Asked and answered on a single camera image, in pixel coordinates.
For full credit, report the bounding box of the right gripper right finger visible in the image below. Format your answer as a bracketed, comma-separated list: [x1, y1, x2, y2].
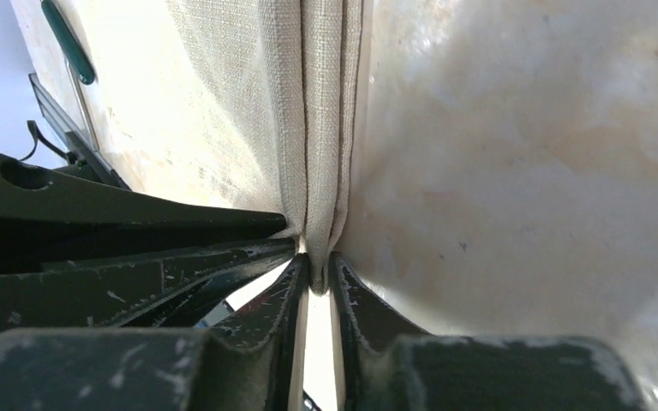
[327, 253, 646, 410]

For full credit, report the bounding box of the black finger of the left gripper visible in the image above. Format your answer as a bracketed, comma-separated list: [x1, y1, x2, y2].
[0, 153, 286, 239]

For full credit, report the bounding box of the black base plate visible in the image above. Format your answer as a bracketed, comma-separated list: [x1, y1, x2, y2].
[19, 73, 131, 191]

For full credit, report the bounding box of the beige cloth napkin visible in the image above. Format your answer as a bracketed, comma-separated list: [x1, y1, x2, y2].
[79, 0, 375, 296]

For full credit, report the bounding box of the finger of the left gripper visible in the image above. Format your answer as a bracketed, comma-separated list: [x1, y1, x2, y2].
[0, 239, 295, 332]

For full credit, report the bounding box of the dark slim utensil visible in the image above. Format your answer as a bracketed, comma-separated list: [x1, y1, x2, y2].
[64, 57, 100, 152]

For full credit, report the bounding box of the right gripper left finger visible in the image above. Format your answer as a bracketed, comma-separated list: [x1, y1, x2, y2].
[0, 254, 309, 410]

